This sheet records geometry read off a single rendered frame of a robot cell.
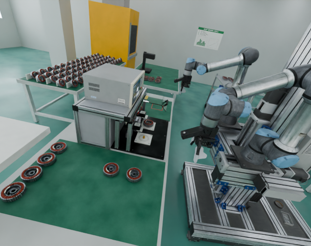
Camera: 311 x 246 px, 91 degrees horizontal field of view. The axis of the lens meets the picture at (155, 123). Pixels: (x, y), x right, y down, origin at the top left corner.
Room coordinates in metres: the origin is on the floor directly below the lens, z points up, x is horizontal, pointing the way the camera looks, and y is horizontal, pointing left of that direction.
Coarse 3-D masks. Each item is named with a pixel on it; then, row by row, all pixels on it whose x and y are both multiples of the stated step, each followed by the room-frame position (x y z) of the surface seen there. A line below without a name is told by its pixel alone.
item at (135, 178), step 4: (132, 168) 0.76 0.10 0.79; (136, 168) 0.77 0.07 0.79; (128, 172) 0.72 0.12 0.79; (132, 172) 0.75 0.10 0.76; (136, 172) 0.75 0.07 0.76; (140, 172) 0.74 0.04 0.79; (128, 176) 0.69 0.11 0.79; (132, 176) 0.71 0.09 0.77; (136, 176) 0.72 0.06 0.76; (140, 176) 0.71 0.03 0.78; (132, 180) 0.67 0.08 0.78; (136, 180) 0.68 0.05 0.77
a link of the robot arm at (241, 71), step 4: (244, 48) 1.51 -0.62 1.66; (248, 48) 1.44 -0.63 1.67; (240, 52) 1.51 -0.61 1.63; (248, 64) 1.43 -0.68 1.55; (240, 68) 1.46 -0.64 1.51; (244, 68) 1.45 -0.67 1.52; (236, 72) 1.49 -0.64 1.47; (240, 72) 1.45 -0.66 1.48; (244, 72) 1.45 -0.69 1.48; (236, 76) 1.47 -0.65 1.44; (240, 76) 1.45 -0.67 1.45; (244, 76) 1.45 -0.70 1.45; (236, 80) 1.46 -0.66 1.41; (240, 80) 1.45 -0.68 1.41; (232, 84) 1.48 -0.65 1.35; (236, 84) 1.45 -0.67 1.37
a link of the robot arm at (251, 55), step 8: (240, 56) 1.35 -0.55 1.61; (248, 56) 1.32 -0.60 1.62; (256, 56) 1.34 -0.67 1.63; (200, 64) 1.42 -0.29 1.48; (208, 64) 1.37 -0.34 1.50; (216, 64) 1.35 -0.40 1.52; (224, 64) 1.34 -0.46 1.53; (232, 64) 1.34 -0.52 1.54; (240, 64) 1.35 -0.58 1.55; (200, 72) 1.34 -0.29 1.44
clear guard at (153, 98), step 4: (144, 96) 1.48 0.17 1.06; (148, 96) 1.50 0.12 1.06; (152, 96) 1.52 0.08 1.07; (156, 96) 1.54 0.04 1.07; (160, 96) 1.57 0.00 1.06; (144, 100) 1.39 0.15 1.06; (148, 100) 1.41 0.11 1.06; (152, 100) 1.42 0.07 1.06; (156, 100) 1.44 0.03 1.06; (160, 100) 1.46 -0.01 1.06; (164, 100) 1.52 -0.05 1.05; (160, 104) 1.36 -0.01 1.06; (164, 104) 1.43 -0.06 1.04; (164, 108) 1.36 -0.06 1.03
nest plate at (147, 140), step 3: (138, 132) 1.22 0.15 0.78; (138, 135) 1.18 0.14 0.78; (141, 135) 1.18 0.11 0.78; (144, 135) 1.19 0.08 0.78; (147, 135) 1.20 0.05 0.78; (150, 135) 1.21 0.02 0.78; (135, 138) 1.12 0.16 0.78; (138, 138) 1.13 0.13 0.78; (141, 138) 1.14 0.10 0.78; (147, 138) 1.16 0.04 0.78; (150, 138) 1.17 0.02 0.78; (135, 141) 1.08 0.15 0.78; (138, 141) 1.09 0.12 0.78; (141, 141) 1.10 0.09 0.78; (144, 141) 1.11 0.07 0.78; (147, 141) 1.11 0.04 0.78; (150, 141) 1.12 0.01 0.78; (147, 144) 1.08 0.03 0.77
